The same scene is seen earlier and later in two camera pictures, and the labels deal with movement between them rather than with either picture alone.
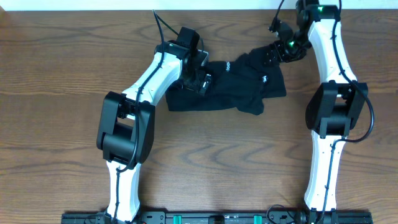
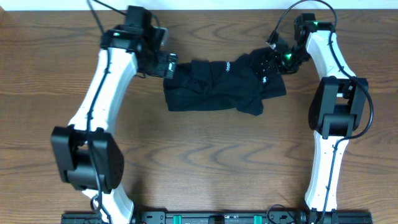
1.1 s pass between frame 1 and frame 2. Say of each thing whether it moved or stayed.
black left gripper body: moved
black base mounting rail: stayed
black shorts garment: stayed
